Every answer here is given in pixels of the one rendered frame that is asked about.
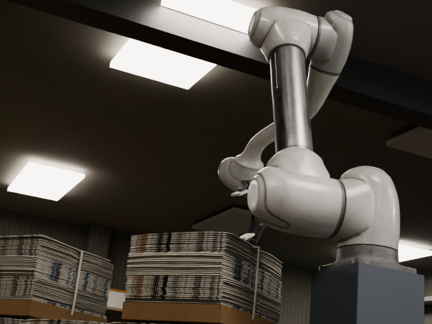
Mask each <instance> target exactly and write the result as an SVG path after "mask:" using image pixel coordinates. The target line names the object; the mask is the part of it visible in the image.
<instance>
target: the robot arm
mask: <svg viewBox="0 0 432 324"><path fill-rule="evenodd" d="M353 32H354V25H353V22H352V18H351V16H349V15H347V14H345V13H343V12H341V11H339V10H334V11H329V12H327V13H326V14H325V16H324V17H319V16H315V15H311V14H309V13H307V12H303V11H301V10H296V9H292V8H286V7H281V6H268V7H264V8H260V9H259V10H256V11H255V12H254V13H253V15H252V18H251V20H250V23H249V27H248V31H247V34H248V37H249V40H250V41H251V43H252V44H253V45H254V46H255V47H257V48H260V50H261V52H262V53H263V54H264V56H265V59H266V60H267V61H268V63H270V67H271V90H272V97H273V118H274V122H273V123H272V124H270V125H268V126H267V127H266V128H264V129H262V130H261V131H260V132H258V133H257V134H256V135H255V136H253V137H252V139H251V140H250V141H249V143H248V144H247V146H246V148H245V149H244V151H243V153H241V154H240V155H237V156H236V157H228V158H226V159H224V160H223V161H222V162H221V163H220V165H219V169H218V175H219V179H220V180H221V181H222V182H223V183H224V184H225V185H226V186H227V187H228V188H230V189H231V190H233V191H234V192H235V193H232V194H231V196H241V195H242V196H244V197H247V203H248V207H249V210H250V211H251V213H252V217H251V220H252V221H251V225H250V228H249V232H248V233H246V234H244V235H242V236H240V238H242V239H244V240H245V241H249V243H250V244H257V242H258V240H259V238H260V236H261V234H262V232H263V230H264V229H265V228H266V225H267V226H269V227H271V228H273V229H276V230H279V231H283V232H286V233H291V234H295V235H301V236H306V237H318V238H326V239H329V240H331V241H333V242H336V243H337V255H336V261H335V262H334V263H331V264H327V265H322V266H320V267H319V271H320V270H324V269H329V268H333V267H338V266H343V265H347V264H353V263H356V262H361V263H365V264H371V265H375V266H381V267H386V268H390V269H396V270H399V271H405V272H409V273H415V274H416V273H417V270H416V269H414V268H411V267H407V266H404V265H400V264H399V239H400V208H399V199H398V195H397V191H396V189H395V185H394V183H393V181H392V179H391V177H390V176H389V175H388V174H387V173H386V172H385V171H384V170H381V169H380V168H376V167H373V166H358V167H355V168H351V169H350V170H347V171H346V172H345V173H344V174H343V175H342V176H341V177H340V179H333V178H330V174H329V173H328V171H327V169H326V168H325V165H324V164H323V160H322V159H321V158H320V157H319V156H318V155H317V154H316V153H314V152H313V146H312V132H311V118H312V117H313V116H315V114H316V113H317V112H318V111H319V110H320V108H321V106H322V105H323V104H324V102H325V100H326V98H327V96H328V95H329V93H330V90H331V89H332V87H333V85H334V84H335V82H336V80H337V79H338V77H339V75H340V73H341V71H342V69H343V67H344V65H345V63H346V61H347V58H348V54H349V52H350V48H351V45H352V39H353ZM305 59H310V65H309V74H308V79H307V78H306V70H305ZM274 141H275V152H276V154H275V155H274V156H273V157H272V158H271V159H270V160H269V161H268V163H267V165H266V167H264V164H263V162H262V161H261V153H262V151H263V150H264V148H265V147H266V146H268V145H269V144H270V143H272V142H274Z"/></svg>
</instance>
